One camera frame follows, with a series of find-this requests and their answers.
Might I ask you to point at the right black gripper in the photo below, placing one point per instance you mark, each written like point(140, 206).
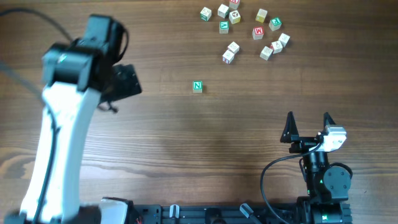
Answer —
point(303, 142)

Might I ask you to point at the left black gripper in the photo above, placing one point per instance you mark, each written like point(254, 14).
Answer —
point(125, 82)

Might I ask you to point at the wooden block red letter A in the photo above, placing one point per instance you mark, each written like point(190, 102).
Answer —
point(276, 47)

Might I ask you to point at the wooden block green letter N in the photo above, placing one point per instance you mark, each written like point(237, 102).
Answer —
point(197, 86)

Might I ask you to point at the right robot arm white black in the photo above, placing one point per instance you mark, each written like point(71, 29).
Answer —
point(327, 183)

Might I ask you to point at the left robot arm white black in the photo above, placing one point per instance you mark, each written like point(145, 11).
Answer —
point(79, 77)

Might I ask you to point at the wooden block plain lower right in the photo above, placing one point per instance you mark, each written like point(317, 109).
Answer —
point(266, 53)

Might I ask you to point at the wooden block plain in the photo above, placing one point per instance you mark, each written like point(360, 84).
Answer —
point(233, 47)
point(266, 53)
point(223, 11)

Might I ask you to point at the wooden block far right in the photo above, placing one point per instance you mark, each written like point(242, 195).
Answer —
point(284, 38)

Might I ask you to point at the wooden block green corner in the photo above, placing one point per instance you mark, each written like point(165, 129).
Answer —
point(205, 14)

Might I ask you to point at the wooden block red letter M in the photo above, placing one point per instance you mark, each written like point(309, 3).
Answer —
point(257, 33)

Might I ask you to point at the wooden block green letter right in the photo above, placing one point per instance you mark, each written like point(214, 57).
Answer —
point(275, 23)

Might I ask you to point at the wooden block red edge lower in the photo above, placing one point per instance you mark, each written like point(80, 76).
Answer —
point(228, 56)

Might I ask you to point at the wooden block red edge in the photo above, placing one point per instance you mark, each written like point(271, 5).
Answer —
point(228, 56)
point(234, 4)

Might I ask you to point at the wooden block plain middle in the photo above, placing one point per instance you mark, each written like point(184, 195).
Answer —
point(233, 47)

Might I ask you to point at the wooden block green letter Y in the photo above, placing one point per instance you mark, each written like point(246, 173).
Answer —
point(224, 27)

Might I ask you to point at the wooden block plain top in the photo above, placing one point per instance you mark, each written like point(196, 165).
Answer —
point(223, 11)

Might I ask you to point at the wooden block yellow side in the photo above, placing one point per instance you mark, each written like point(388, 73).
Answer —
point(234, 17)

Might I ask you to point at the wooden block red top edge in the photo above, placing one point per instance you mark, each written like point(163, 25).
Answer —
point(234, 4)

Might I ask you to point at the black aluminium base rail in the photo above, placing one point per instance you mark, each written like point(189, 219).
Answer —
point(217, 214)

